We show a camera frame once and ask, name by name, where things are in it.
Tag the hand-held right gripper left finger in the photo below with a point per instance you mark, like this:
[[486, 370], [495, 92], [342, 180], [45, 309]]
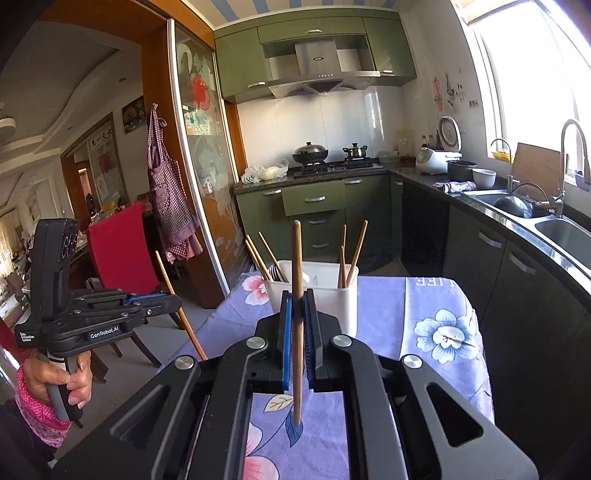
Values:
[[287, 341]]

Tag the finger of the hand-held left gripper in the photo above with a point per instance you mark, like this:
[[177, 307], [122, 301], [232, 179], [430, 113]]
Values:
[[157, 308], [143, 298]]

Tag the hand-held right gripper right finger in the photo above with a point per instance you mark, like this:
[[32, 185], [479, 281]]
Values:
[[310, 341]]

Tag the wooden chopstick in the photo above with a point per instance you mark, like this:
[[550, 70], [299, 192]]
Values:
[[272, 256], [358, 251], [344, 235], [184, 323], [256, 256], [342, 267], [297, 258]]

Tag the white plastic utensil holder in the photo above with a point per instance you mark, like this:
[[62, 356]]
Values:
[[332, 304]]

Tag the person's left forearm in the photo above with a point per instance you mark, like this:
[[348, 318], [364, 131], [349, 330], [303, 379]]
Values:
[[41, 424]]

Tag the person's left hand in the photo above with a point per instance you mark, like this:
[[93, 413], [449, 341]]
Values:
[[37, 378]]

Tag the red covered wooden chair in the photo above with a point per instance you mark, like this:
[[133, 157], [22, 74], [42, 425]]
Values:
[[120, 249]]

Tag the dark utensil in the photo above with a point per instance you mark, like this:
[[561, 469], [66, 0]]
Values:
[[277, 273]]

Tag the purple floral tablecloth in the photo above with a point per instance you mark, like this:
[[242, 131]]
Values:
[[415, 300]]

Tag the checked apron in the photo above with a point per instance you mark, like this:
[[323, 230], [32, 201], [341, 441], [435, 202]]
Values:
[[168, 184]]

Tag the green base cabinet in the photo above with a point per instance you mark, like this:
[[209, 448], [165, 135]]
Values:
[[258, 212]]

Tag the green drawer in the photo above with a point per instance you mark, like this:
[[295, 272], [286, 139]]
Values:
[[314, 198]]

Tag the glass sliding door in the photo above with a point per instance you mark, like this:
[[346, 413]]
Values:
[[203, 161]]

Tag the patterned plastic bag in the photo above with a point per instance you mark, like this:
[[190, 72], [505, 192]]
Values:
[[251, 176]]

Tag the white plastic bag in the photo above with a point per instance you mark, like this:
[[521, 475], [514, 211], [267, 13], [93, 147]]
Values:
[[272, 170]]

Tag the gas stove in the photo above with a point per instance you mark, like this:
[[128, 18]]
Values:
[[339, 167]]

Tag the dark base cabinet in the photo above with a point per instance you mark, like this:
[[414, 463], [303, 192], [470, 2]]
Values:
[[461, 240]]

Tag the black wok with lid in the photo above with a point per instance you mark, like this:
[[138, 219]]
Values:
[[310, 153]]

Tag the dark stone countertop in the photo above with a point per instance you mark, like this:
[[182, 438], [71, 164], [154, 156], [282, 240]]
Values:
[[406, 173]]

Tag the steel pot with lid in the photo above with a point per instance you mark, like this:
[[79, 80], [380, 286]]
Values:
[[354, 152]]

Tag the clear food container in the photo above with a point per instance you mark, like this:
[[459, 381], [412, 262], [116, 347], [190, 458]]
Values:
[[388, 157]]

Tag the crumpled counter cloth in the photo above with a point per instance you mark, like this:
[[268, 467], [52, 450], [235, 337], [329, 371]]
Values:
[[455, 187]]

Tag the white rice cooker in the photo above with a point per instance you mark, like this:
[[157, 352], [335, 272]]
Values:
[[431, 161]]

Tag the clear plastic jar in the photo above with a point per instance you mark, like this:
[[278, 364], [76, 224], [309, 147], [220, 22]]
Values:
[[405, 144]]

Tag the black cooking pot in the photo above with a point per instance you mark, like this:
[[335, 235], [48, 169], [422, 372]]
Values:
[[461, 171]]

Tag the white bowl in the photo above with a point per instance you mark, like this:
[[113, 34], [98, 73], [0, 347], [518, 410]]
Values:
[[484, 178]]

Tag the black pan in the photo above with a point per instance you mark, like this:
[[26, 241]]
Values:
[[517, 205]]

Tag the small steel faucet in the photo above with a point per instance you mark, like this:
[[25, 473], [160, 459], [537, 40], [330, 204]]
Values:
[[509, 170]]

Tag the yellow sponge holder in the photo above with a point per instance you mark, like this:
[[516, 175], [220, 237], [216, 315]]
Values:
[[503, 157]]

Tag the steel double sink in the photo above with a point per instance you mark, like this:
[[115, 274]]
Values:
[[563, 240]]

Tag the steel range hood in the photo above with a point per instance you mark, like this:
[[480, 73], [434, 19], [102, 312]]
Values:
[[318, 64]]

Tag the wooden cutting board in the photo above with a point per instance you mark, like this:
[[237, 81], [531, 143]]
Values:
[[538, 170]]

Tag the tall steel faucet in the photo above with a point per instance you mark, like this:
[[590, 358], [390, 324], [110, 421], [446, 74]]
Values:
[[564, 161]]

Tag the blue windowsill box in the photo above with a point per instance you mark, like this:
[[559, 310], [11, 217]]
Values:
[[584, 179]]

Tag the kitchen window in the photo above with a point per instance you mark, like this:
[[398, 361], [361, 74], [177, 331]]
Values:
[[531, 69]]

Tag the wall poster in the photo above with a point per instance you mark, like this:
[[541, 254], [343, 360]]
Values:
[[108, 161]]

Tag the framed wall picture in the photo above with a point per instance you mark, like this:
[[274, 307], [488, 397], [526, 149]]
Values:
[[134, 114]]

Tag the green wall cabinet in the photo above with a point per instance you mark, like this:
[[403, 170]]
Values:
[[240, 60]]

